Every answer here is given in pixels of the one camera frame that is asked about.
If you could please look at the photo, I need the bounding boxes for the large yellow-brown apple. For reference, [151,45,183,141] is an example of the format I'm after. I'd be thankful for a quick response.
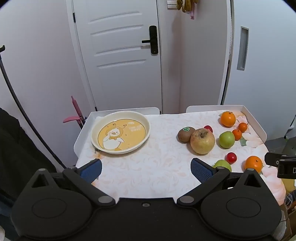
[190,128,215,155]

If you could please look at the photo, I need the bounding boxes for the black stand pole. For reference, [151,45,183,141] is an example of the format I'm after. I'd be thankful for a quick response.
[0,45,68,169]

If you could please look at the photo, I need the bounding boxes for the large orange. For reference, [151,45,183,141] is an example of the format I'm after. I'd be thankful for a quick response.
[245,156,263,174]
[220,111,236,127]

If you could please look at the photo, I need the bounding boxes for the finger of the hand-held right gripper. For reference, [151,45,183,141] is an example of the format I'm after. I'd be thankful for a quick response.
[264,152,281,167]

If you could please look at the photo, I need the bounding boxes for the brown kiwi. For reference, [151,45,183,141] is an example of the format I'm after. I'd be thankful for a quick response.
[178,126,196,143]

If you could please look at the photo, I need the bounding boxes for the white tray table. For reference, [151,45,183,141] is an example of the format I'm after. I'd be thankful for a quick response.
[73,105,267,163]
[76,110,286,205]

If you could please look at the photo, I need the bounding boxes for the black chair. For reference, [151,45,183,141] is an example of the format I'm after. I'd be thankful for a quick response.
[0,107,58,209]

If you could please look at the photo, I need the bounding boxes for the olive hanging cloth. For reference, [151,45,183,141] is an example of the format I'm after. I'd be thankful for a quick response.
[177,0,199,13]

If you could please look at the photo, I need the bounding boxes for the black door lock handle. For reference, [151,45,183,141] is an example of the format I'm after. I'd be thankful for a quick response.
[142,25,160,55]

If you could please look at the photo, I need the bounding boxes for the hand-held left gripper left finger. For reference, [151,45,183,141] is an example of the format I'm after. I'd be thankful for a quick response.
[30,159,116,207]

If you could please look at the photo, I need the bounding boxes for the white door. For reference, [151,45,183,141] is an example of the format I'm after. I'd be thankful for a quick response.
[72,0,163,112]

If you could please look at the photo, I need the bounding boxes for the green apple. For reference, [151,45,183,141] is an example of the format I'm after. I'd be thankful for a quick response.
[219,131,236,149]
[212,159,232,172]

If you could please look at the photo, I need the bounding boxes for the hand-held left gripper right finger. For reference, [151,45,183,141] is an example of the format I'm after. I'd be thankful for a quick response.
[177,158,265,207]

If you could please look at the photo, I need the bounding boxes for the pink dustpan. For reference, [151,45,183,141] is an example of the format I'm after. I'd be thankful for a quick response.
[63,96,87,129]

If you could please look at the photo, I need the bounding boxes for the duck print plate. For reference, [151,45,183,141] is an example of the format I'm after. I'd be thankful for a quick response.
[91,111,151,155]

